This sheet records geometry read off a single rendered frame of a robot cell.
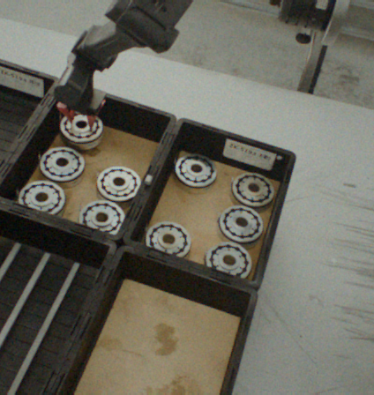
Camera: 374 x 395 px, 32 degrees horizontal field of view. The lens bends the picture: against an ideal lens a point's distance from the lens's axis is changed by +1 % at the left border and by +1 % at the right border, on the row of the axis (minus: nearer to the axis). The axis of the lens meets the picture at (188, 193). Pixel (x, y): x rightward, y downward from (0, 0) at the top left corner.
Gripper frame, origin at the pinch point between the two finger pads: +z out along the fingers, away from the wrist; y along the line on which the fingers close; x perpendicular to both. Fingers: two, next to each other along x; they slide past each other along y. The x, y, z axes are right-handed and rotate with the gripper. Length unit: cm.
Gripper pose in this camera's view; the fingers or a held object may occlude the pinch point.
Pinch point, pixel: (81, 122)
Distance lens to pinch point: 161.5
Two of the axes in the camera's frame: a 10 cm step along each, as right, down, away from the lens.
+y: 9.5, 3.0, -1.1
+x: 3.0, -7.2, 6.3
